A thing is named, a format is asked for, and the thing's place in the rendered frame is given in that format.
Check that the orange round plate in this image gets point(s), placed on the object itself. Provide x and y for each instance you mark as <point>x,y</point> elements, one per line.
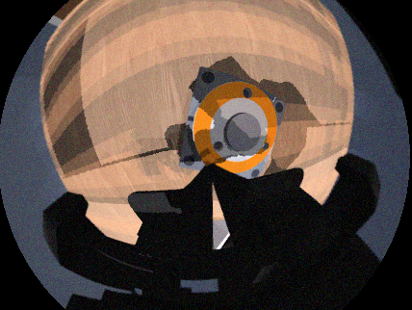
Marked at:
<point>217,107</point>

